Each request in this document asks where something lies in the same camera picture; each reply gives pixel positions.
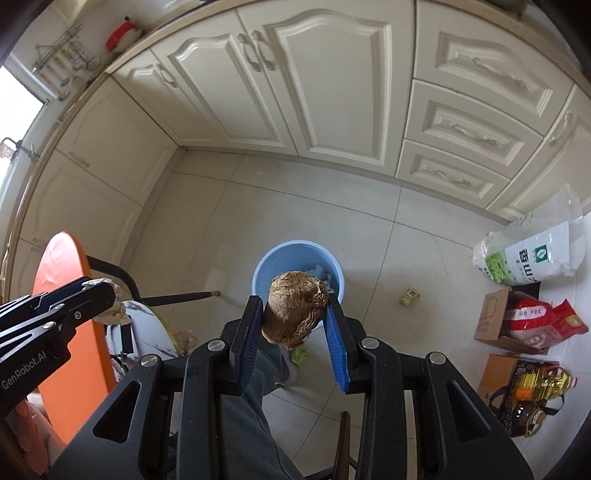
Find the translucent plastic bag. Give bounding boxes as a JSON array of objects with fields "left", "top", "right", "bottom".
[{"left": 168, "top": 329, "right": 199, "bottom": 358}]

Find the lilac slipper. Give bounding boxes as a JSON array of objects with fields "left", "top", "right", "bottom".
[{"left": 277, "top": 344, "right": 301, "bottom": 387}]

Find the red white rice bag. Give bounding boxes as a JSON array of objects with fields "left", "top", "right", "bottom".
[{"left": 501, "top": 298, "right": 589, "bottom": 356}]

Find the wire utensil rack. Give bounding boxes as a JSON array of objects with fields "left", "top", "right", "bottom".
[{"left": 31, "top": 25, "right": 90, "bottom": 75}]

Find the cooking oil bottle box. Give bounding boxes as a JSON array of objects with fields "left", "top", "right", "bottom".
[{"left": 489, "top": 357, "right": 573, "bottom": 439}]

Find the open cardboard box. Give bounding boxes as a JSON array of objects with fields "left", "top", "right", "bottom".
[{"left": 475, "top": 285, "right": 559, "bottom": 356}]

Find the beige paper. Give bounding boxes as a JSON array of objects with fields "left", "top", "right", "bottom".
[{"left": 82, "top": 278, "right": 129, "bottom": 326}]

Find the small cardboard box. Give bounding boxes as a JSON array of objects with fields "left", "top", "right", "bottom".
[{"left": 475, "top": 353, "right": 520, "bottom": 407}]

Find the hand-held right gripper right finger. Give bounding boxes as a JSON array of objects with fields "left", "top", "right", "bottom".
[{"left": 323, "top": 298, "right": 527, "bottom": 480}]

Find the person's right leg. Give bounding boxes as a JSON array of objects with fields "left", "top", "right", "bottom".
[{"left": 222, "top": 339, "right": 305, "bottom": 480}]

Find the white green rice bag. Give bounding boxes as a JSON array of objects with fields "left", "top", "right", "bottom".
[{"left": 472, "top": 185, "right": 585, "bottom": 287}]

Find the black chair white seat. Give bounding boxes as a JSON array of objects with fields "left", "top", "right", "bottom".
[{"left": 85, "top": 255, "right": 222, "bottom": 416}]

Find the white bowl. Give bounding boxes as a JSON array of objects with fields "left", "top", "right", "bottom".
[{"left": 115, "top": 25, "right": 145, "bottom": 49}]

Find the kitchen window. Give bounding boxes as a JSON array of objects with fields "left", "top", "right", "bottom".
[{"left": 0, "top": 65, "right": 49, "bottom": 185}]

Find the large cream cabinet drawer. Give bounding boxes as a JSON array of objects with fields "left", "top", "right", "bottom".
[{"left": 413, "top": 0, "right": 578, "bottom": 137}]

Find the dark brown wooden post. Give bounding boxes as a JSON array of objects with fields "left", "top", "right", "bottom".
[{"left": 336, "top": 411, "right": 358, "bottom": 480}]

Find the light blue plastic bucket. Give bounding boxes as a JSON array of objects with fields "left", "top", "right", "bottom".
[{"left": 253, "top": 240, "right": 345, "bottom": 315}]

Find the steel ladle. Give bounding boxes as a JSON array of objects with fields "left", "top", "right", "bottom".
[
  {"left": 76, "top": 44, "right": 100, "bottom": 69},
  {"left": 44, "top": 60, "right": 70, "bottom": 101}
]

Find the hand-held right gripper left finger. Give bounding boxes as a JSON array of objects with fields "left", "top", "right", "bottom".
[{"left": 60, "top": 295, "right": 265, "bottom": 480}]

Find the brown fibrous lump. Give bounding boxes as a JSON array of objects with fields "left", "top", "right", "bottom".
[{"left": 262, "top": 271, "right": 329, "bottom": 349}]

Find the steel faucet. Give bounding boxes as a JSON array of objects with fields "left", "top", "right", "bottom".
[{"left": 0, "top": 137, "right": 40, "bottom": 162}]

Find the orange round table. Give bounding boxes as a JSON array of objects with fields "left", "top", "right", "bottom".
[{"left": 31, "top": 232, "right": 121, "bottom": 446}]

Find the yellow cooking oil bottle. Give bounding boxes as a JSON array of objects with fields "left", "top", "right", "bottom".
[{"left": 515, "top": 364, "right": 580, "bottom": 402}]

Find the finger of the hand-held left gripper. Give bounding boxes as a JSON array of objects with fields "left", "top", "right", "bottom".
[
  {"left": 0, "top": 276, "right": 115, "bottom": 329},
  {"left": 31, "top": 294, "right": 117, "bottom": 341}
]

